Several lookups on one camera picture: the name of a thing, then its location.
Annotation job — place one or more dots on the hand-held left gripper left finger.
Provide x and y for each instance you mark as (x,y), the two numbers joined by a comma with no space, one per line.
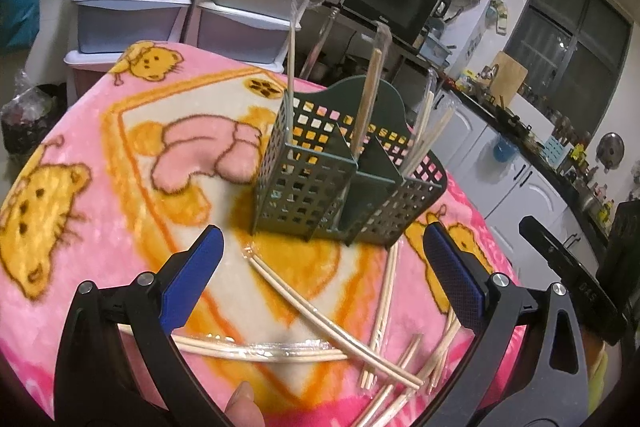
(192,277)

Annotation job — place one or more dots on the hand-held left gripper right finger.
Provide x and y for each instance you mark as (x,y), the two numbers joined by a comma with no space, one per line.
(452,269)

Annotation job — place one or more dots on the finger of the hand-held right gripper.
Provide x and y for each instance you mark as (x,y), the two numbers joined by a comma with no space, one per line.
(542,239)

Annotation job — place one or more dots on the green plastic utensil holder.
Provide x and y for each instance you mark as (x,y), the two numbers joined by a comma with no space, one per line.
(295,187)

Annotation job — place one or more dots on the pile of wooden chopsticks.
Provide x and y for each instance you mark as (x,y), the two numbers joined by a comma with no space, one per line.
(371,82)

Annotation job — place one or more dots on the person's right forearm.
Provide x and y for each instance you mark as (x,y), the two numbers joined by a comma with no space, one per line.
(598,372)

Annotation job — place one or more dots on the person's left hand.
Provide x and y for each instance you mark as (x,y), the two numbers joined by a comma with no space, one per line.
(245,407)

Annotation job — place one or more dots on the white kitchen cabinets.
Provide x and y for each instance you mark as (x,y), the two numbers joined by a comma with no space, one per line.
(525,187)

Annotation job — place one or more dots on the blue knife block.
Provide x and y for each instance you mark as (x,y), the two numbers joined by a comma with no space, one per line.
(552,149)

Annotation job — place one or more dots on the round steel lid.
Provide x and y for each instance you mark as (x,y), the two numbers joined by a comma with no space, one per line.
(611,151)

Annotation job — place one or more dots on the pink printed blanket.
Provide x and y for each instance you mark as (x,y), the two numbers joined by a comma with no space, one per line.
(100,207)

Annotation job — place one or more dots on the wooden cutting board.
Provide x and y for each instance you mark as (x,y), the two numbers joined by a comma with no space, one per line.
(510,77)

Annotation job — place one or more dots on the dark window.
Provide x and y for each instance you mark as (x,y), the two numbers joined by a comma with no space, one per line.
(560,42)

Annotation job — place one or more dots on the metal kitchen rack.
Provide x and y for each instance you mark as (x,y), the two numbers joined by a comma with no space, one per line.
(415,57)

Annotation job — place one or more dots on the light blue box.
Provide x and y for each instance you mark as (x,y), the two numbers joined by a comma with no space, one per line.
(435,52)

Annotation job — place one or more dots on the black trash bag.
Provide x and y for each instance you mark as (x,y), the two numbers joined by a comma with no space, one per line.
(30,122)

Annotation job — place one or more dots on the pink storage drawer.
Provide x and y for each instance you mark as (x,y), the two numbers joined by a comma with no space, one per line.
(82,77)

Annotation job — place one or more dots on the purple storage drawer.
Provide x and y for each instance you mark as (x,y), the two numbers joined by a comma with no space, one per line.
(240,37)

